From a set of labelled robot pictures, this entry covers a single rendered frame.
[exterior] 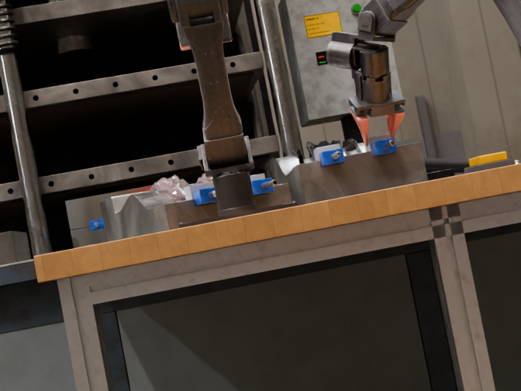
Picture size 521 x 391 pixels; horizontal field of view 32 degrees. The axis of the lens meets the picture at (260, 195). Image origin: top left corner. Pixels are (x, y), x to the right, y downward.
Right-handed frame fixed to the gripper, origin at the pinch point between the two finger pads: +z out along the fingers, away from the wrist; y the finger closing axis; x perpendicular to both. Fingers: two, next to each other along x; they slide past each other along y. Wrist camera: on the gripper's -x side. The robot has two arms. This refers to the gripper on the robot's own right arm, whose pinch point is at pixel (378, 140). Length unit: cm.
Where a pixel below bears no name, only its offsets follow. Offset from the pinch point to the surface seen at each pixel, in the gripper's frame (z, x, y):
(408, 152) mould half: 2.4, 3.3, -5.2
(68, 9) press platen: -12, -101, 62
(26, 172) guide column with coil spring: 24, -72, 81
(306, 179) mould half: 4.1, 4.1, 16.6
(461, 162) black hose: 27, -38, -33
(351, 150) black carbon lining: 14.6, -29.1, -1.4
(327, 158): -0.3, 5.4, 12.2
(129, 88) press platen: 9, -86, 49
